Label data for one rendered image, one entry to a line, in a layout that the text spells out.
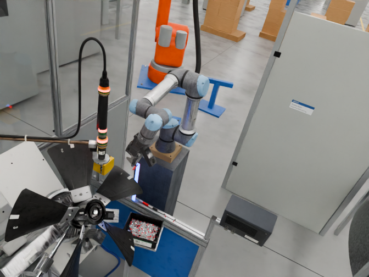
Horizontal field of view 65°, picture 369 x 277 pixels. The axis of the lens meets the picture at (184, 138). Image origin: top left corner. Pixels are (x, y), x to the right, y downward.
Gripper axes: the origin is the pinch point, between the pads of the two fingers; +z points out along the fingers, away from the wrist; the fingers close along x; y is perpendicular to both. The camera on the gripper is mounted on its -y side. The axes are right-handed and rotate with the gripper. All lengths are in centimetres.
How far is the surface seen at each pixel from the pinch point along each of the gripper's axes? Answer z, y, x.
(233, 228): 0, -64, -11
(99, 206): 4.6, -2.7, 29.4
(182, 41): 77, 120, -335
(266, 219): -18, -72, -13
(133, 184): 11.6, -5.4, 0.7
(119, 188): 9.8, -1.8, 10.2
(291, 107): -17, -60, -157
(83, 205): 3.7, 2.6, 34.4
